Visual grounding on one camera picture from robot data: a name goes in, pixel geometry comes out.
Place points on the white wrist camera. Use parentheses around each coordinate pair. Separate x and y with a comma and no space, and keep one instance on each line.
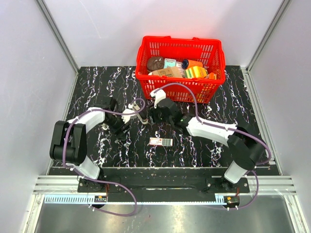
(129,113)
(158,95)

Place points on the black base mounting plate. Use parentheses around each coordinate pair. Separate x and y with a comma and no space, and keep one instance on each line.
(204,179)

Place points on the orange small packet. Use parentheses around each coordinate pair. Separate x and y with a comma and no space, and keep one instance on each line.
(211,76)

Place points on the yellow green striped box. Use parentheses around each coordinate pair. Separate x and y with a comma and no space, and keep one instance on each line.
(195,72)

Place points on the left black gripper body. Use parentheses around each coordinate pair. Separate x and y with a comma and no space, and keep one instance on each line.
(115,124)

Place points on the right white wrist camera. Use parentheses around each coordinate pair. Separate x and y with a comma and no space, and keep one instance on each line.
(158,95)

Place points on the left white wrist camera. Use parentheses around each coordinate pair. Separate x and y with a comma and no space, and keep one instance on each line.
(129,113)

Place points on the beige staple remover tool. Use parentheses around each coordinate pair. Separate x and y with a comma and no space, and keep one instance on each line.
(142,115)

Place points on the orange bottle blue cap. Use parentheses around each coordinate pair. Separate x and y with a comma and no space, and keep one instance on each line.
(186,63)

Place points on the brown cardboard box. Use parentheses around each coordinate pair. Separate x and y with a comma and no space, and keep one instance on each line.
(174,72)

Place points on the brown round cookie pack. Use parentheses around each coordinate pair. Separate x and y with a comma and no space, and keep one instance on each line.
(155,63)

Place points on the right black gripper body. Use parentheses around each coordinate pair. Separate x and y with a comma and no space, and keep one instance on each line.
(156,116)

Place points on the small staples box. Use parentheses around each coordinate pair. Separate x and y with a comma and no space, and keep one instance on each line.
(165,142)

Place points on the beige stapler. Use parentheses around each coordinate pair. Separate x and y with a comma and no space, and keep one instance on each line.
(104,127)

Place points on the light blue small box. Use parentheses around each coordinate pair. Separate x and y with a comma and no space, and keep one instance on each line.
(169,63)

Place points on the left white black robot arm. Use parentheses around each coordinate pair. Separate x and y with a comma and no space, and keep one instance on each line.
(69,138)

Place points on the red plastic shopping basket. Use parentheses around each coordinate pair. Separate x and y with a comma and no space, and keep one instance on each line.
(208,51)

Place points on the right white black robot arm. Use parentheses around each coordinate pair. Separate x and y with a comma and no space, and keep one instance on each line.
(246,149)

